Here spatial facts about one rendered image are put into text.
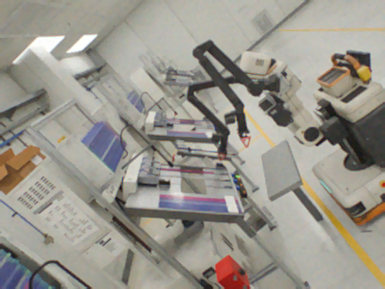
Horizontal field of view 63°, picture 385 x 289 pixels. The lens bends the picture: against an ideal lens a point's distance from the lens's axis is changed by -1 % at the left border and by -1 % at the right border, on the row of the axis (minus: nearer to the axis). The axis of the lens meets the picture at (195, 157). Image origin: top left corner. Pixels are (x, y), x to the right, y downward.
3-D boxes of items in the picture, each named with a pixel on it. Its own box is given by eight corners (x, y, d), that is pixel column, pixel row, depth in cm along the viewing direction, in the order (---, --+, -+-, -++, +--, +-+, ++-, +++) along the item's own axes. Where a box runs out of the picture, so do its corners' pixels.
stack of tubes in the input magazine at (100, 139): (126, 144, 239) (100, 118, 230) (114, 173, 191) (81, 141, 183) (115, 155, 241) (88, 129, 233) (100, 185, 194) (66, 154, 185)
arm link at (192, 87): (183, 85, 218) (183, 81, 226) (187, 103, 224) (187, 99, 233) (247, 72, 215) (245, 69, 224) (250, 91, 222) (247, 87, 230)
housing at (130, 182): (143, 170, 249) (143, 154, 244) (135, 201, 203) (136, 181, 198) (132, 169, 248) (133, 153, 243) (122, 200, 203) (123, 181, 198)
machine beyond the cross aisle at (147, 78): (216, 101, 745) (162, 36, 685) (221, 110, 669) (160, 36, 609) (173, 138, 773) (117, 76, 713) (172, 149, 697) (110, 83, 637)
